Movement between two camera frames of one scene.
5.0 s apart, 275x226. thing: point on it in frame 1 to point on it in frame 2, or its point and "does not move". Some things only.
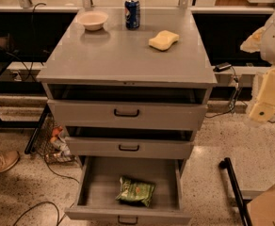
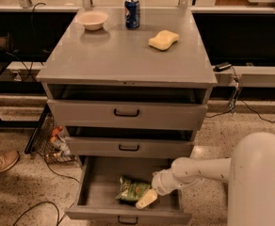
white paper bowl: x=92 y=21 does not move
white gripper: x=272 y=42 to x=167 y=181
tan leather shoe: x=3 y=160 does not move
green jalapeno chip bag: x=136 y=191 does not move
